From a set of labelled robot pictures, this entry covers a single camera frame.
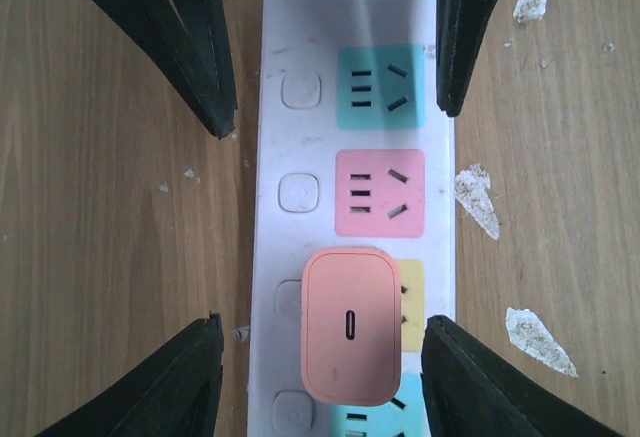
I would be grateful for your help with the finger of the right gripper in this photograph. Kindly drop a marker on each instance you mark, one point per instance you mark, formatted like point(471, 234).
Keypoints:
point(460, 28)
point(188, 41)

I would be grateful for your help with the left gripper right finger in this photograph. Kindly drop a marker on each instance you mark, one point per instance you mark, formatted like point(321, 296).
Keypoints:
point(469, 390)

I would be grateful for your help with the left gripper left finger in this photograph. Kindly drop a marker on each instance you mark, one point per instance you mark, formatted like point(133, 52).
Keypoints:
point(173, 392)

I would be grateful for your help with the white power strip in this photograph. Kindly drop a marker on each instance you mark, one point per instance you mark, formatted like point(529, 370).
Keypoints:
point(353, 151)

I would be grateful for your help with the orange usb charger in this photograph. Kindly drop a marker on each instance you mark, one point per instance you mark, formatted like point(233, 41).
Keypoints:
point(351, 315)

